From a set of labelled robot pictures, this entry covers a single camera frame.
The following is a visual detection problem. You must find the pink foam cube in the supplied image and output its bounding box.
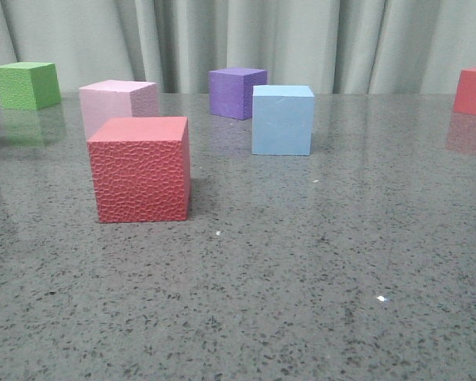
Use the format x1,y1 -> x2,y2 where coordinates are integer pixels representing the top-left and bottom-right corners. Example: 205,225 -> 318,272
79,79 -> 159,139

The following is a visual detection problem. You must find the grey-green curtain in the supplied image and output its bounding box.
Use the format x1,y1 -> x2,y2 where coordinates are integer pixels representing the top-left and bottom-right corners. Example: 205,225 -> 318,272
0,1 -> 476,94

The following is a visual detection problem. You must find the light blue foam cube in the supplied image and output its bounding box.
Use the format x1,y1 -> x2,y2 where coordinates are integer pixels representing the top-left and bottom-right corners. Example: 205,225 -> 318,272
251,85 -> 315,156

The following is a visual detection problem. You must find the purple foam cube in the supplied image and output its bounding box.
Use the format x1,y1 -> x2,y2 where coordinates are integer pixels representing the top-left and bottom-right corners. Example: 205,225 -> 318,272
209,67 -> 267,120

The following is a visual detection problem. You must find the red foam cube far right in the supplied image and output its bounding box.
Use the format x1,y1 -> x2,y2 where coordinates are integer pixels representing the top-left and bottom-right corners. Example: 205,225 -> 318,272
453,67 -> 476,115

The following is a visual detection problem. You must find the green foam cube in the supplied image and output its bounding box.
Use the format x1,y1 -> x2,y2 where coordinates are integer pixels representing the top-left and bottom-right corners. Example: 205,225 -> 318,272
0,62 -> 61,110

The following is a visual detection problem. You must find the red textured foam cube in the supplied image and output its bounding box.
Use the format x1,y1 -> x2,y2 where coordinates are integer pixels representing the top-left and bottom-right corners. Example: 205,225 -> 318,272
87,117 -> 190,223

